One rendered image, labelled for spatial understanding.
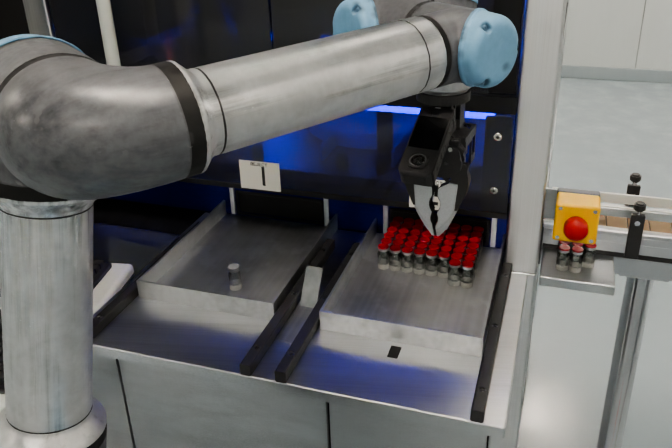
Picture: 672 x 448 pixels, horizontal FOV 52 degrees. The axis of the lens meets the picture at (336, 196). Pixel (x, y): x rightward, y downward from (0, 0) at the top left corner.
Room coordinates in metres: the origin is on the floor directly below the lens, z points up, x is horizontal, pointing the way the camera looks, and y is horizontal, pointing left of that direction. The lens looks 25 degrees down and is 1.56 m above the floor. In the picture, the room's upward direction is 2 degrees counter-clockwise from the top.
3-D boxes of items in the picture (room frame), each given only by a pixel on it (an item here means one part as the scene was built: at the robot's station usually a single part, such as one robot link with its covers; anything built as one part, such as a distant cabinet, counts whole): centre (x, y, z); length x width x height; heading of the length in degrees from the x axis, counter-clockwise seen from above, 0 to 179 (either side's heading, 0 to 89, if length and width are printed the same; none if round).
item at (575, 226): (1.04, -0.41, 0.99); 0.04 x 0.04 x 0.04; 71
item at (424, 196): (0.90, -0.13, 1.12); 0.06 x 0.03 x 0.09; 155
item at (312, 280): (0.96, 0.06, 0.91); 0.14 x 0.03 x 0.06; 160
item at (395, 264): (1.09, -0.16, 0.90); 0.18 x 0.02 x 0.05; 71
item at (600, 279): (1.11, -0.45, 0.87); 0.14 x 0.13 x 0.02; 161
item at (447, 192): (0.88, -0.16, 1.12); 0.06 x 0.03 x 0.09; 155
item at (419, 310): (1.05, -0.15, 0.90); 0.34 x 0.26 x 0.04; 161
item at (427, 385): (1.04, 0.04, 0.87); 0.70 x 0.48 x 0.02; 71
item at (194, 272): (1.16, 0.18, 0.90); 0.34 x 0.26 x 0.04; 161
